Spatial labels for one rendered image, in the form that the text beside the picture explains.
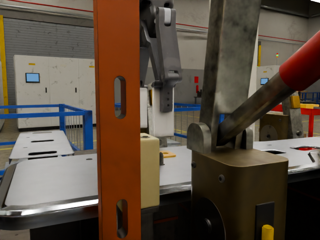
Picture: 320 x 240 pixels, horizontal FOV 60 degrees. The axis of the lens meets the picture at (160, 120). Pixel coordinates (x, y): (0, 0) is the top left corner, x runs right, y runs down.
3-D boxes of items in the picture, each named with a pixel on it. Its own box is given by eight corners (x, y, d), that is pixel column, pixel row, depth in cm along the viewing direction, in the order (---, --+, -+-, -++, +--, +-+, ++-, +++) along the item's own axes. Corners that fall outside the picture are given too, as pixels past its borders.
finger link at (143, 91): (130, 87, 47) (129, 87, 47) (131, 128, 47) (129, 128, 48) (147, 87, 48) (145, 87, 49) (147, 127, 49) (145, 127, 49)
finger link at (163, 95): (169, 74, 38) (179, 72, 35) (169, 111, 38) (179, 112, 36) (159, 74, 37) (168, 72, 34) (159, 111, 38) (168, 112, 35)
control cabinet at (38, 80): (18, 132, 727) (13, 36, 700) (17, 129, 773) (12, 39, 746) (106, 126, 848) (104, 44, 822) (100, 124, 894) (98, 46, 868)
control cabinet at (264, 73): (254, 118, 1094) (256, 55, 1067) (263, 117, 1121) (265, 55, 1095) (271, 119, 1025) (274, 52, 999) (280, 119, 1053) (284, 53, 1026)
